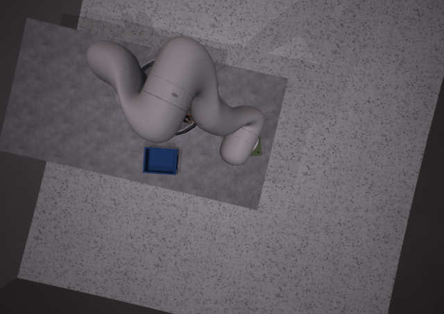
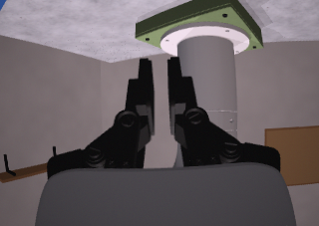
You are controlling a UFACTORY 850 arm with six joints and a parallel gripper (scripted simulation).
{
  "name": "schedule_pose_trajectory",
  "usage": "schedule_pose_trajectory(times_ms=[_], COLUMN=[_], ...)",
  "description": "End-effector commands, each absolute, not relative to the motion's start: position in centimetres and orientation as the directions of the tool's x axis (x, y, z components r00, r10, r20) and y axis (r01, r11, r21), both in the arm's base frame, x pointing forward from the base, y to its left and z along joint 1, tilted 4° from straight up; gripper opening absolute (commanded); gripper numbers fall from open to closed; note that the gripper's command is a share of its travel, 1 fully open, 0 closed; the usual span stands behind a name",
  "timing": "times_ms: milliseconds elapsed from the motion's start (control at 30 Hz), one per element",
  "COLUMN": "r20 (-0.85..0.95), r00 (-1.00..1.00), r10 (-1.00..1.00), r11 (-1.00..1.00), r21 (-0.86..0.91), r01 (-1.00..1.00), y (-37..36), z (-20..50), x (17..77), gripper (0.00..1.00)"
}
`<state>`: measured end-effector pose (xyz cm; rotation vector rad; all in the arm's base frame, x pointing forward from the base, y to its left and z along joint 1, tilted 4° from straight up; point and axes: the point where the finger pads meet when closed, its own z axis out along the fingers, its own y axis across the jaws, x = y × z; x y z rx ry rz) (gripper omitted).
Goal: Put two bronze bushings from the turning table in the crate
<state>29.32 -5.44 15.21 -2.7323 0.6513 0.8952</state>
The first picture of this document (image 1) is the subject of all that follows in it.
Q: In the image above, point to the blue crate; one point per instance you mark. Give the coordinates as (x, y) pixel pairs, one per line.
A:
(161, 160)

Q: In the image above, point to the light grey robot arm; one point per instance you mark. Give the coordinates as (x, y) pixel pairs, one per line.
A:
(183, 76)

